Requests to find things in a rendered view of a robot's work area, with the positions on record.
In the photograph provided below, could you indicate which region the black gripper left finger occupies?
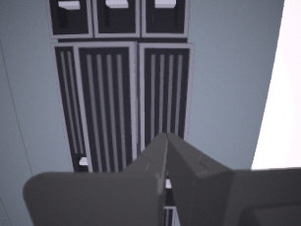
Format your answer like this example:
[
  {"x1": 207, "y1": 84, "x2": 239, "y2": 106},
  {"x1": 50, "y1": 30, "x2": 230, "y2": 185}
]
[{"x1": 23, "y1": 133, "x2": 168, "y2": 226}]

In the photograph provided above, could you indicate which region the black server rack frame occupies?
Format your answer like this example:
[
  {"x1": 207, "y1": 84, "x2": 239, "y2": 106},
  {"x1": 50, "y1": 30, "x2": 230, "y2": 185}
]
[{"x1": 0, "y1": 0, "x2": 285, "y2": 226}]

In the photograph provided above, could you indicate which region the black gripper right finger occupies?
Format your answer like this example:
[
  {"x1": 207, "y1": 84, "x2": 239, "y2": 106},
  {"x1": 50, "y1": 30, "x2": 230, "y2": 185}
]
[{"x1": 166, "y1": 133, "x2": 301, "y2": 226}]

